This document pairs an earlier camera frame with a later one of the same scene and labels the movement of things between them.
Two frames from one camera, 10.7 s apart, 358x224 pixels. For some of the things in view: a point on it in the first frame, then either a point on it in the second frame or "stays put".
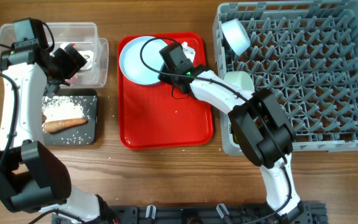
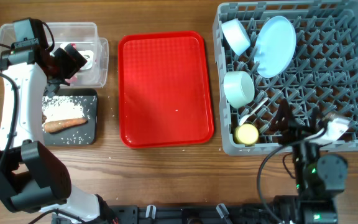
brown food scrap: x=44 y=118 stays put
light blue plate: x=131 y=63 → x=275 y=47
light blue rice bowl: x=236 y=35 stays put
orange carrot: x=53 y=126 stays put
